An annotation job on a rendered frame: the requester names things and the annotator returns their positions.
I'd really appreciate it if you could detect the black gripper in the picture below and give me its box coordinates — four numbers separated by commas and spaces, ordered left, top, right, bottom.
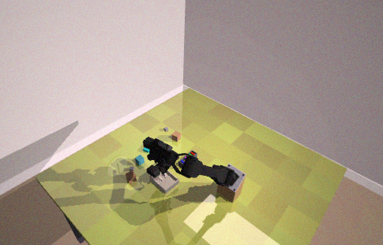
146, 157, 171, 178

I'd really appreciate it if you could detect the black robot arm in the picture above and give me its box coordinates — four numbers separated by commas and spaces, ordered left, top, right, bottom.
143, 137, 240, 187

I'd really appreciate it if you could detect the teal cube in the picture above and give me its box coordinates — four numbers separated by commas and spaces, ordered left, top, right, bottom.
135, 155, 144, 166

